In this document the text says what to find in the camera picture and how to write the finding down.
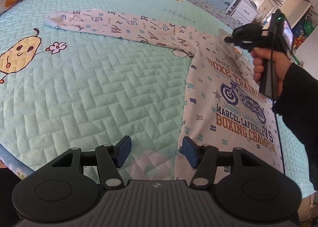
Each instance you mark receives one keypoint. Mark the person's dark clothing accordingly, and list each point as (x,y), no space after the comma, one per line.
(7,199)

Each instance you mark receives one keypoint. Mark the hanging green bag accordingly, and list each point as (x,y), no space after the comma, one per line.
(308,24)

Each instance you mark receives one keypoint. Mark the heart-print bedsheet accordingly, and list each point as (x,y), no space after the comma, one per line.
(208,3)

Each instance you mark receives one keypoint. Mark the person's right forearm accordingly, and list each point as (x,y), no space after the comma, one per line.
(298,105)

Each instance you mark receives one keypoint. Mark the green bee-print bed mat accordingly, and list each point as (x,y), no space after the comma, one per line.
(99,80)

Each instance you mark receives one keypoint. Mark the white letter-print pajama top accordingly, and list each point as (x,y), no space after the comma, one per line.
(223,117)

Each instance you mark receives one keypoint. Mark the person's right hand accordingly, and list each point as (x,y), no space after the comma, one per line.
(258,54)

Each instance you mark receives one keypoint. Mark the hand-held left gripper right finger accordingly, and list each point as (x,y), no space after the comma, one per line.
(190,152)

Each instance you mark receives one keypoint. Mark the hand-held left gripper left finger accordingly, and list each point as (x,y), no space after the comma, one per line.
(123,151)

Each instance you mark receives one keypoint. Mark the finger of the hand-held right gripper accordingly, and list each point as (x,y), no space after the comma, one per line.
(244,30)
(239,42)

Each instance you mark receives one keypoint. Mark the white drawer cabinet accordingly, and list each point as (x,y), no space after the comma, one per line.
(244,10)

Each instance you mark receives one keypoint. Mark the white door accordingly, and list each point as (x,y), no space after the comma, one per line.
(295,10)

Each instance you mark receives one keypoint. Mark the blue mattress edge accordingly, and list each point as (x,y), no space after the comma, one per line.
(15,162)

